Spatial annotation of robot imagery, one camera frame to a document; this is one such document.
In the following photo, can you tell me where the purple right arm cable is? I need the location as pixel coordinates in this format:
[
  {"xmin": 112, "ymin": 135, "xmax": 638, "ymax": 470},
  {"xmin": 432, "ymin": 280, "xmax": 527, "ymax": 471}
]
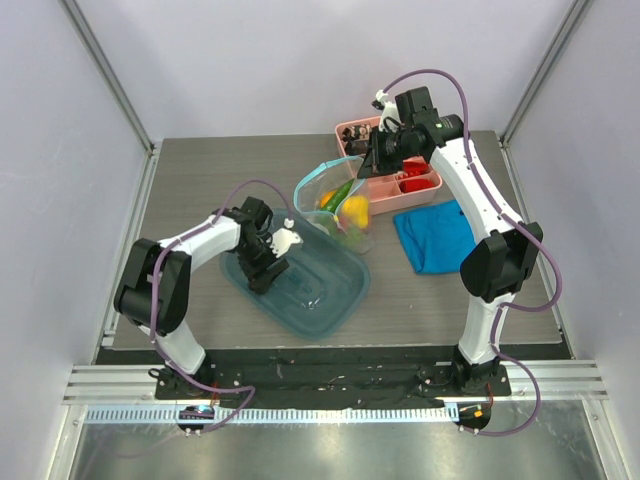
[{"xmin": 377, "ymin": 68, "xmax": 565, "ymax": 436}]

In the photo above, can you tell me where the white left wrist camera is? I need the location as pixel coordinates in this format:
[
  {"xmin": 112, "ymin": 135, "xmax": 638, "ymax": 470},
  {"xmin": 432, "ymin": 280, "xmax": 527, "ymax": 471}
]
[{"xmin": 269, "ymin": 218, "xmax": 303, "ymax": 258}]

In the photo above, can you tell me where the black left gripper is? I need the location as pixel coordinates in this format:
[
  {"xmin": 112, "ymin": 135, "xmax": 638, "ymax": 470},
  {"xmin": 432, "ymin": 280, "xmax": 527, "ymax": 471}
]
[{"xmin": 236, "ymin": 235, "xmax": 288, "ymax": 293}]

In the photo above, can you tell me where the clear blue plastic tray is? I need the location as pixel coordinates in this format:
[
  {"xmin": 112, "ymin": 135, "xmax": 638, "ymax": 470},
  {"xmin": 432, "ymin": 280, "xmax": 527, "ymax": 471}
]
[{"xmin": 219, "ymin": 215, "xmax": 371, "ymax": 342}]

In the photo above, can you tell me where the green chili pepper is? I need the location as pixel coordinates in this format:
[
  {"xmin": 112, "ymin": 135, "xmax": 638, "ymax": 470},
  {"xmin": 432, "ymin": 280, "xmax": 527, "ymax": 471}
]
[{"xmin": 323, "ymin": 179, "xmax": 354, "ymax": 212}]

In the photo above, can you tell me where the aluminium front rail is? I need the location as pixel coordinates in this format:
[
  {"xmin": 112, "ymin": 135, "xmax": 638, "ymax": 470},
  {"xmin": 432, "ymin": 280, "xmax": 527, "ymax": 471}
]
[{"xmin": 63, "ymin": 360, "xmax": 608, "ymax": 424}]

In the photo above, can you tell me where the yellow pear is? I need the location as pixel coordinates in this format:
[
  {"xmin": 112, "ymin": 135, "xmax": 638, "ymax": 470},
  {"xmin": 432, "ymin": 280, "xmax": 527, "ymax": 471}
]
[{"xmin": 339, "ymin": 195, "xmax": 370, "ymax": 230}]

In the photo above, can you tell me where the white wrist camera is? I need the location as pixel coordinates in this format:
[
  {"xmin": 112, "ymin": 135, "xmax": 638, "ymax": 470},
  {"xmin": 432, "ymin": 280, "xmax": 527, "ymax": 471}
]
[
  {"xmin": 269, "ymin": 218, "xmax": 303, "ymax": 258},
  {"xmin": 372, "ymin": 90, "xmax": 401, "ymax": 132}
]

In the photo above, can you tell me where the clear zip top bag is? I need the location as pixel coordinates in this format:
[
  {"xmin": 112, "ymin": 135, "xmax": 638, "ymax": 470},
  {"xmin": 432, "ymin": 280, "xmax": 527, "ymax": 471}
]
[{"xmin": 293, "ymin": 156, "xmax": 373, "ymax": 254}]

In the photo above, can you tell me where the yellow green mango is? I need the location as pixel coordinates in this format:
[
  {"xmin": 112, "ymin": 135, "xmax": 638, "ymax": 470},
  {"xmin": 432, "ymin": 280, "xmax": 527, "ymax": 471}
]
[{"xmin": 319, "ymin": 190, "xmax": 336, "ymax": 209}]

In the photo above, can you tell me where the pink divided organizer box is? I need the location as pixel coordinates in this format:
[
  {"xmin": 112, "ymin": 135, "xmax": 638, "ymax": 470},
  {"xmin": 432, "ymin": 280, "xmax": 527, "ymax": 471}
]
[{"xmin": 335, "ymin": 116, "xmax": 443, "ymax": 215}]

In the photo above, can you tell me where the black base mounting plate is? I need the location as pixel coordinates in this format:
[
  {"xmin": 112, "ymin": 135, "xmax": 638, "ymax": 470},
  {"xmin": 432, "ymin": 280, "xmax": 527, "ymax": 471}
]
[{"xmin": 154, "ymin": 349, "xmax": 512, "ymax": 409}]

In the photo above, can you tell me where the green grape bunch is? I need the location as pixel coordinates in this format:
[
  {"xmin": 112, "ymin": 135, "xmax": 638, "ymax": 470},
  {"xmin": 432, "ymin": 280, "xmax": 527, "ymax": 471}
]
[{"xmin": 329, "ymin": 222, "xmax": 373, "ymax": 254}]

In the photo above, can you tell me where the blue folded cloth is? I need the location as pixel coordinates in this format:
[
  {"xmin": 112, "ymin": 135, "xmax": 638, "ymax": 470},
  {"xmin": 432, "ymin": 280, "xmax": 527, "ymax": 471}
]
[{"xmin": 393, "ymin": 200, "xmax": 476, "ymax": 275}]

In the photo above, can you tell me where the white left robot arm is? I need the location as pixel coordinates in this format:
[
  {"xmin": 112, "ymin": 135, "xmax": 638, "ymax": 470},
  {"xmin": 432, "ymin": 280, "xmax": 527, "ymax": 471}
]
[{"xmin": 113, "ymin": 197, "xmax": 303, "ymax": 399}]

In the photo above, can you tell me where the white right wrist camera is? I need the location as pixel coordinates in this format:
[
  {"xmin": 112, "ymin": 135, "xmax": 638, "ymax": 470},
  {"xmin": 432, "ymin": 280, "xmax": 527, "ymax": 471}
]
[{"xmin": 372, "ymin": 90, "xmax": 401, "ymax": 132}]

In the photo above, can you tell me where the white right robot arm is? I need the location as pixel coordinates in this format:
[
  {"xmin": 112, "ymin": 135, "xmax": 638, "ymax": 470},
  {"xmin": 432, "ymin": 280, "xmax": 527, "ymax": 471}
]
[{"xmin": 357, "ymin": 87, "xmax": 543, "ymax": 395}]

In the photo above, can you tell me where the red item in organizer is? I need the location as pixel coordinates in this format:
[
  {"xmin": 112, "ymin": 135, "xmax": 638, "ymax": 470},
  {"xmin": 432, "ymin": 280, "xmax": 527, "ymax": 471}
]
[{"xmin": 396, "ymin": 159, "xmax": 435, "ymax": 194}]

